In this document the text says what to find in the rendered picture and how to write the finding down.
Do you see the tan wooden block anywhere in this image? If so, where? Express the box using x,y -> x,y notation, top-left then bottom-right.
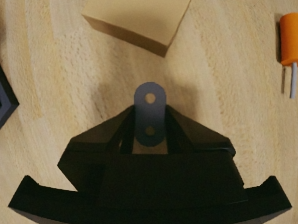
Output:
81,0 -> 191,57

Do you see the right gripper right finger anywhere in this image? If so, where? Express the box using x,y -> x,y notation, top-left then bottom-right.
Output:
165,104 -> 236,158

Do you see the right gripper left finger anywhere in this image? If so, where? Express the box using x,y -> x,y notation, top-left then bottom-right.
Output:
64,105 -> 135,154

